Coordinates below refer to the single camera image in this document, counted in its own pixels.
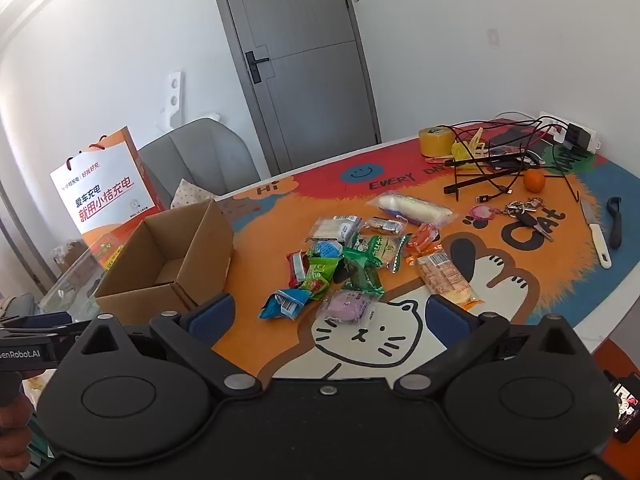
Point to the clear packet of white rolls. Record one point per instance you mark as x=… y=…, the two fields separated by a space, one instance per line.
x=410 y=207

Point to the orange tangerine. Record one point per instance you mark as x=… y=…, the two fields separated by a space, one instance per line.
x=534 y=180

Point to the black charger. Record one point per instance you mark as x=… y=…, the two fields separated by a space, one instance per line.
x=577 y=135

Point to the black peeler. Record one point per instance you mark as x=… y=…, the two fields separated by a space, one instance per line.
x=615 y=225

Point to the orange cracker packet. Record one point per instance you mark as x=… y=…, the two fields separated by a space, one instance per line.
x=442 y=275

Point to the white power strip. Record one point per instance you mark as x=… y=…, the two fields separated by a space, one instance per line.
x=593 y=143

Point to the grey door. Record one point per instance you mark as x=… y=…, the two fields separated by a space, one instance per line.
x=310 y=85

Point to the black red notebook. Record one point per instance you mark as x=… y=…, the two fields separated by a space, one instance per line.
x=507 y=132

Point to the colourful cat print mat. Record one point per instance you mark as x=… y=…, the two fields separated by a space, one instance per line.
x=280 y=220

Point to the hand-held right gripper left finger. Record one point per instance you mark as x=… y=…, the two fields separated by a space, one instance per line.
x=214 y=316

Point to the light green snack packet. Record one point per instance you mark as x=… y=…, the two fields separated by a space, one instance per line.
x=317 y=275

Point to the white dotted cushion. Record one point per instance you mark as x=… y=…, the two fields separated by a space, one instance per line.
x=192 y=192

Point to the brown cardboard box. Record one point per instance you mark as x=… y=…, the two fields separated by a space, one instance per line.
x=210 y=240

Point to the dark green snack packet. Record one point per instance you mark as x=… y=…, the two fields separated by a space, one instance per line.
x=362 y=272

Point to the purple cake packet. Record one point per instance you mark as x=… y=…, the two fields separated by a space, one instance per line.
x=345 y=306

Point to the grey chair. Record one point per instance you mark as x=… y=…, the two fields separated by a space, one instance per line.
x=200 y=155

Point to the white wafer packet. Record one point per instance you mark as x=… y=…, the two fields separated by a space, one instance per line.
x=332 y=227

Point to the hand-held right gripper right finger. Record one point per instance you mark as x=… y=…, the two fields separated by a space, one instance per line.
x=449 y=317

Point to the yellow tape roll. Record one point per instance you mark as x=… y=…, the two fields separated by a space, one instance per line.
x=436 y=142

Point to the bunch of keys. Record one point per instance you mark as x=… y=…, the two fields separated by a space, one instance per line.
x=525 y=217

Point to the person's left hand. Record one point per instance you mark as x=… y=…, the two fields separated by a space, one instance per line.
x=12 y=442

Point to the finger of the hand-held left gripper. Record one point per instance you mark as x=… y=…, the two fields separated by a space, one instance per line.
x=47 y=321

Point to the clear brown bar packet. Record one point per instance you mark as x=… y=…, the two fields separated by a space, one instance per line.
x=385 y=225

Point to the small orange snack packet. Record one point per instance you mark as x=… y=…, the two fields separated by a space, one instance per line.
x=424 y=237

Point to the smartphone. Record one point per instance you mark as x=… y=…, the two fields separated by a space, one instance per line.
x=625 y=405

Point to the orange white paper bag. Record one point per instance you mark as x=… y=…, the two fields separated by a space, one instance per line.
x=100 y=195

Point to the white foam piece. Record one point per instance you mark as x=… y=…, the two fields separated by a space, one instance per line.
x=175 y=92

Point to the red snack packet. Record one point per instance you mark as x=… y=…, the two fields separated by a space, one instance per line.
x=298 y=267

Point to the clear wall hook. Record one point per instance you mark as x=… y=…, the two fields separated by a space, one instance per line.
x=494 y=36

